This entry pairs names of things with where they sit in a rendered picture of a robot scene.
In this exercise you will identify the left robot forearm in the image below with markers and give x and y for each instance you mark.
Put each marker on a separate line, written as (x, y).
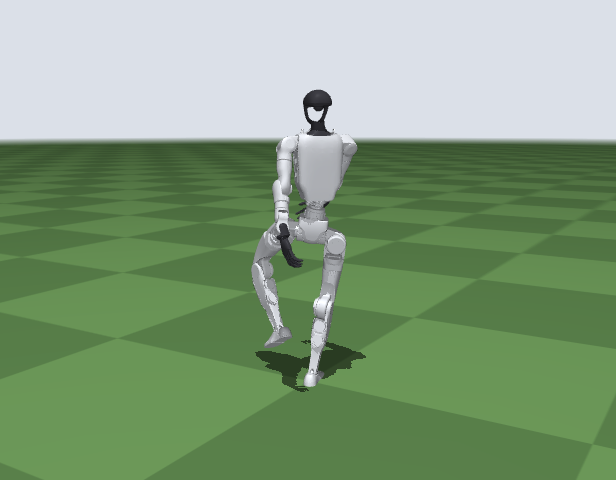
(281, 206)

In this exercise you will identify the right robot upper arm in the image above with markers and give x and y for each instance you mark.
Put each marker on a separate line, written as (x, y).
(349, 149)

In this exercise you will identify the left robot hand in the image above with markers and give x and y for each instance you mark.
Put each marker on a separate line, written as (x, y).
(286, 247)

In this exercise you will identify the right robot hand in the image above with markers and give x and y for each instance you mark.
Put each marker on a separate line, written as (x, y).
(303, 203)

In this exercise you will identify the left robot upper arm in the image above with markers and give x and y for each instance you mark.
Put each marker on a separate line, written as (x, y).
(284, 151)

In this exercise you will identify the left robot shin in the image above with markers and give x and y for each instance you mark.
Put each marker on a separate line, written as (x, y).
(267, 293)

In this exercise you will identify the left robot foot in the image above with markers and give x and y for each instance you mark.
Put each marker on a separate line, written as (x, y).
(278, 337)

